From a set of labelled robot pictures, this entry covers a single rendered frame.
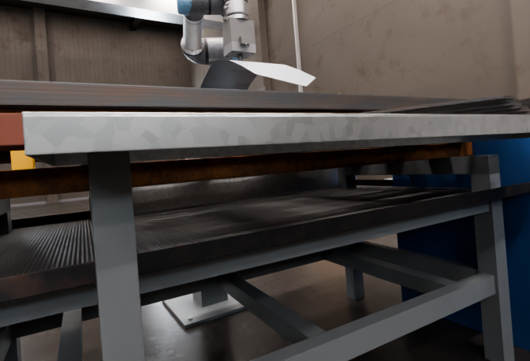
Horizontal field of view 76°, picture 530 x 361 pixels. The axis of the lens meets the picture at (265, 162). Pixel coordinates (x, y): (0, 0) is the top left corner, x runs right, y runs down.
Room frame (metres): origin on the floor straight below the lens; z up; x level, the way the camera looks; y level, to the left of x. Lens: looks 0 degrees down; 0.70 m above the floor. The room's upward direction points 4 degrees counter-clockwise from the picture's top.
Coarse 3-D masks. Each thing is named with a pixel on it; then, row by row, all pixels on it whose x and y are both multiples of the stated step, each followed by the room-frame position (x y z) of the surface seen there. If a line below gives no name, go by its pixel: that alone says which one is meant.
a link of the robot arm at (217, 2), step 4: (212, 0) 1.12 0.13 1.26; (216, 0) 1.12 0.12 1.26; (220, 0) 1.13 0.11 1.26; (212, 4) 1.13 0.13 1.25; (216, 4) 1.13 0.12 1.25; (220, 4) 1.13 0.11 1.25; (224, 4) 1.13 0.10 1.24; (212, 8) 1.13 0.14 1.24; (216, 8) 1.14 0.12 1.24; (220, 8) 1.14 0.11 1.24; (212, 12) 1.15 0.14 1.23; (216, 12) 1.15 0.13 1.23; (220, 12) 1.15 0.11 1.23
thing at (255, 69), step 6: (246, 66) 0.86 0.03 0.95; (252, 66) 0.88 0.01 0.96; (252, 72) 0.82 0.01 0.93; (258, 72) 0.83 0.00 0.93; (264, 72) 0.84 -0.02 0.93; (270, 72) 0.85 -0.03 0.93; (276, 72) 0.87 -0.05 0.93; (282, 72) 0.88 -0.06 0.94; (288, 72) 0.89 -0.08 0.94; (294, 72) 0.91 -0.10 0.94; (300, 72) 0.93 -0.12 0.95
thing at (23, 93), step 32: (0, 96) 0.48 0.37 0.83; (32, 96) 0.50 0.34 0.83; (64, 96) 0.52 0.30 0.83; (96, 96) 0.54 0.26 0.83; (128, 96) 0.56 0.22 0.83; (160, 96) 0.59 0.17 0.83; (192, 96) 0.62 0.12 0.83; (224, 96) 0.65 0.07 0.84; (256, 96) 0.68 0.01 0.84; (288, 96) 0.72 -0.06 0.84; (320, 96) 0.76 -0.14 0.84; (352, 96) 0.80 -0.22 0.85; (384, 96) 0.85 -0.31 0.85
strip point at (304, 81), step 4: (268, 76) 0.80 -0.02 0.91; (272, 76) 0.81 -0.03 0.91; (276, 76) 0.81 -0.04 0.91; (280, 76) 0.82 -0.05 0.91; (284, 76) 0.83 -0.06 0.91; (288, 76) 0.84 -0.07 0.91; (292, 76) 0.85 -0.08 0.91; (296, 76) 0.85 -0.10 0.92; (300, 76) 0.87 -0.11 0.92; (304, 76) 0.87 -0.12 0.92; (284, 80) 0.79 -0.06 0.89; (288, 80) 0.80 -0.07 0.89; (292, 80) 0.81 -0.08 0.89; (296, 80) 0.81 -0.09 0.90; (300, 80) 0.82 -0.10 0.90; (304, 80) 0.83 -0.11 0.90; (308, 80) 0.84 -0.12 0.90; (312, 80) 0.85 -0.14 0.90; (300, 84) 0.78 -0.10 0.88; (304, 84) 0.79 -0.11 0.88
